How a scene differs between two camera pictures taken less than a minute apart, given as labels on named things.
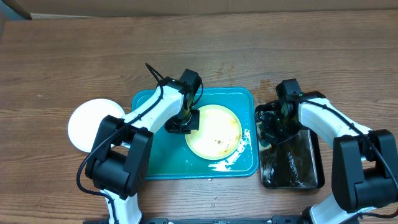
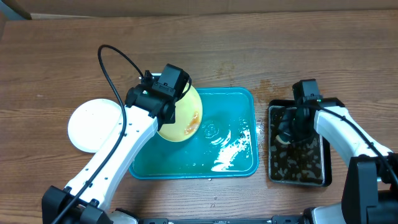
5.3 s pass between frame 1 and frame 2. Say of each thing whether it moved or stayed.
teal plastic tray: stayed
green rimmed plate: moved
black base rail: stayed
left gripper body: moved
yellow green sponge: moved
